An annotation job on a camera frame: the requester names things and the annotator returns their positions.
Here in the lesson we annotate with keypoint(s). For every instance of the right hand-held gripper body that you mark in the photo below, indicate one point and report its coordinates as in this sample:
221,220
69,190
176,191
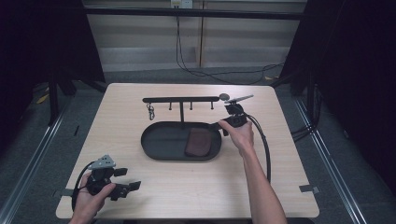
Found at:
236,115

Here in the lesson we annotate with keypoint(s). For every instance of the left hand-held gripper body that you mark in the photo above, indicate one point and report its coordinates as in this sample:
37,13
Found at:
99,177

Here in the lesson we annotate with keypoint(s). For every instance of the brown leather zip wallet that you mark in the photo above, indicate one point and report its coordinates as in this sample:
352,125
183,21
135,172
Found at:
198,142

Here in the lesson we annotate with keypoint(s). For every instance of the black tray with hook rack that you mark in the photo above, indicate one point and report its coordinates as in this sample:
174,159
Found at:
168,144

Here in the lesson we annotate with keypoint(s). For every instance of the person's right hand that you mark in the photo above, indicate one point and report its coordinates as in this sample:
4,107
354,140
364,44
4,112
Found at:
239,137

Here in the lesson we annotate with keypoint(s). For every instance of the person's left hand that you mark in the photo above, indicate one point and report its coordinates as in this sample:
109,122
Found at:
90,203

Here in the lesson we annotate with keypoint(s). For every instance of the grey tape strip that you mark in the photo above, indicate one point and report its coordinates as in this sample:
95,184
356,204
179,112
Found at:
63,192
308,188

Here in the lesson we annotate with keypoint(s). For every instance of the black metal stand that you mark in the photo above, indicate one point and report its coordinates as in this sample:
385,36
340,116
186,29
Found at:
53,99

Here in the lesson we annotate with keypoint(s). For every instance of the metal floor rail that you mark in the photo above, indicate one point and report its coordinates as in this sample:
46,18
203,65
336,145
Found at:
336,174
31,168

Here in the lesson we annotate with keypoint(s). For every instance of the black horizontal frame bar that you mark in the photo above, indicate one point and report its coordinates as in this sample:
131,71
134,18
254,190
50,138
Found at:
193,13

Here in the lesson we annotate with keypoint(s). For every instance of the white wall socket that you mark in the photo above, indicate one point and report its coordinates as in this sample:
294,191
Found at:
182,3

